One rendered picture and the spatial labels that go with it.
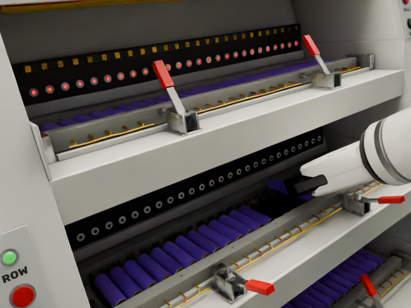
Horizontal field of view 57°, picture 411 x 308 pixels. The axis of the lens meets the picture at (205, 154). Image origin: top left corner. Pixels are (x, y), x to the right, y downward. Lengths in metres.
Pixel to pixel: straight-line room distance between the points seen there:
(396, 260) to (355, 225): 0.25
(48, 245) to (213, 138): 0.20
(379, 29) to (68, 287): 0.64
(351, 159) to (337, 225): 0.14
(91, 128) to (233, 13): 0.42
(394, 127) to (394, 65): 0.29
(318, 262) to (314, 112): 0.21
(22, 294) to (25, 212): 0.07
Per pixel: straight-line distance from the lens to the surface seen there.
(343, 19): 0.80
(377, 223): 0.66
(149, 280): 0.49
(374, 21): 0.77
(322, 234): 0.58
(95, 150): 0.41
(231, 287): 0.45
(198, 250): 0.52
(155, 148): 0.39
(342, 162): 0.50
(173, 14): 0.68
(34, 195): 0.35
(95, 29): 0.61
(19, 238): 0.35
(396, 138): 0.47
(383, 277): 0.81
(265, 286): 0.41
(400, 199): 0.60
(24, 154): 0.35
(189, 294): 0.48
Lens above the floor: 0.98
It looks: 6 degrees down
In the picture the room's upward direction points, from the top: 16 degrees counter-clockwise
